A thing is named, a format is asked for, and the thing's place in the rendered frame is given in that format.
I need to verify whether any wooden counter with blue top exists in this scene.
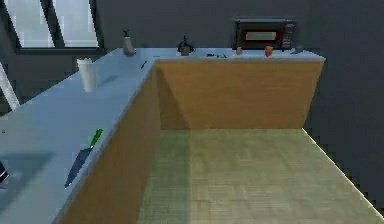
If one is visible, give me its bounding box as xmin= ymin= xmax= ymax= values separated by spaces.
xmin=0 ymin=47 xmax=327 ymax=224

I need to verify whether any black kettle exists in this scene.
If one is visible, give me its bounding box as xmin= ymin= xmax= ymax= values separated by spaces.
xmin=176 ymin=35 xmax=196 ymax=57

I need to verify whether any grey spray bottle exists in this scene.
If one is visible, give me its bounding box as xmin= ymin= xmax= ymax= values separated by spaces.
xmin=121 ymin=28 xmax=137 ymax=57

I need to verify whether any black microwave oven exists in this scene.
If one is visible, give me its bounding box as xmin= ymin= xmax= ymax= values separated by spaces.
xmin=233 ymin=18 xmax=298 ymax=52

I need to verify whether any black object at edge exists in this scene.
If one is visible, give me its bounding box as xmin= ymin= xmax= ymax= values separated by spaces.
xmin=0 ymin=160 xmax=10 ymax=184

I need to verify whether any green handled kitchen knife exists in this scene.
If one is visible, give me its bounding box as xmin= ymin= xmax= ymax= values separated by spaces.
xmin=64 ymin=128 xmax=104 ymax=189

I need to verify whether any window with dark frame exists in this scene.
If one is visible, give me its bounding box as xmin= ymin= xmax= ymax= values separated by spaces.
xmin=0 ymin=0 xmax=106 ymax=56

